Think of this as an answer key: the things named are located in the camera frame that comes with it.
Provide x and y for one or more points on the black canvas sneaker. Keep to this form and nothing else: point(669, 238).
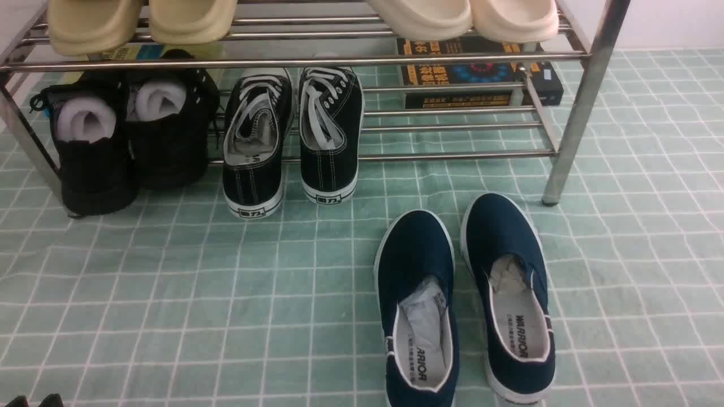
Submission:
point(258, 116)
point(331, 109)

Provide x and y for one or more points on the left navy slip-on shoe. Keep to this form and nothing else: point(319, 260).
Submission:
point(414, 270)

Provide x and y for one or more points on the navy slip-on shoe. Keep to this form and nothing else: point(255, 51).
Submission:
point(414, 270)
point(504, 256)

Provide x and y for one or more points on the right navy slip-on shoe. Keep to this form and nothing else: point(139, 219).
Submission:
point(504, 256)

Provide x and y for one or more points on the silver metal shoe rack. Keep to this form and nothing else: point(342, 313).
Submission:
point(523, 129)

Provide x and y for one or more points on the left black knit sneaker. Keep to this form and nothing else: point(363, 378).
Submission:
point(87, 123)

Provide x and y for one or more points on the black knit sneaker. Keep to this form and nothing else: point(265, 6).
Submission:
point(169, 112)
point(87, 123)

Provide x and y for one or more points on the right black knit sneaker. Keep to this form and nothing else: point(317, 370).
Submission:
point(169, 112)

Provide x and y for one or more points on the left beige slide sandal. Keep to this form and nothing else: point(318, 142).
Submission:
point(88, 27)

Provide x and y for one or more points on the beige slide sandal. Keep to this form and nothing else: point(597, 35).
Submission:
point(190, 22)
point(88, 27)

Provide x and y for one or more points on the left cream slide sandal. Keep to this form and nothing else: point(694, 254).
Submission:
point(425, 20)

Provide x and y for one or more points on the cream slide sandal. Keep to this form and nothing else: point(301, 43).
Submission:
point(515, 21)
point(425, 20)

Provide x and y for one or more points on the black box with orange print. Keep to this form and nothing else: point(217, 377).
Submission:
point(548, 86)

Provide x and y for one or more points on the right cream slide sandal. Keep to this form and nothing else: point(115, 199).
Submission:
point(515, 21)

